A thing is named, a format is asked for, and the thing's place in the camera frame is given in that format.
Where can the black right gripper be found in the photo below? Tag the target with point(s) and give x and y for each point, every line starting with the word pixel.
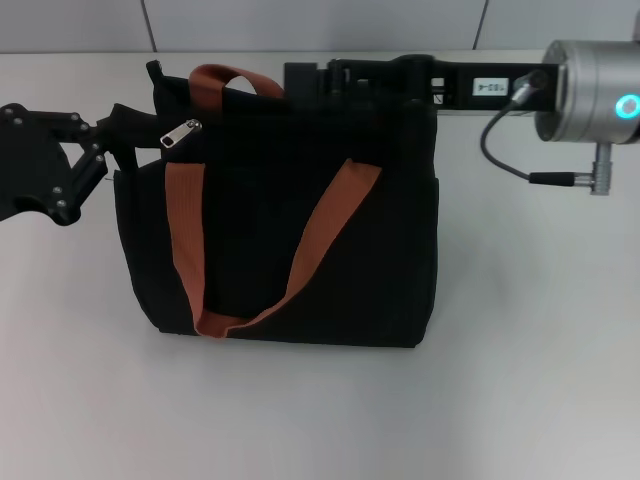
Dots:
pixel 420 80

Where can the silver zipper pull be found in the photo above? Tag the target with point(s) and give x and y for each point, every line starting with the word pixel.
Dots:
pixel 180 134

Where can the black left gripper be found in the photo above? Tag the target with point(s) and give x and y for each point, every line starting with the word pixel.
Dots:
pixel 25 165

